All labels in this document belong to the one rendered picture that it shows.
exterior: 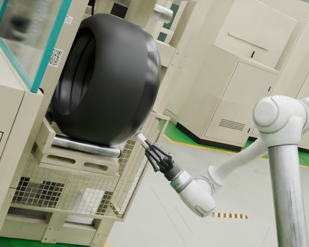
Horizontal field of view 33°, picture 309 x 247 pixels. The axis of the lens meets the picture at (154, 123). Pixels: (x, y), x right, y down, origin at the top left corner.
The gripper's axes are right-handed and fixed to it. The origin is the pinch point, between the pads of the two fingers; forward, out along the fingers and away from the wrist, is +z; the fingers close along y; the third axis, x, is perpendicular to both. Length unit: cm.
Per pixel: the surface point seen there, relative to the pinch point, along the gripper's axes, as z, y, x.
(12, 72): 33, -43, -73
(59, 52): 48, -11, -15
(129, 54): 28.2, -26.4, -2.0
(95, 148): 11.8, 14.5, -10.0
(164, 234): -52, 139, 110
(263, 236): -122, 149, 212
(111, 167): 1.3, 18.8, -6.2
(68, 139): 21.6, 13.9, -18.8
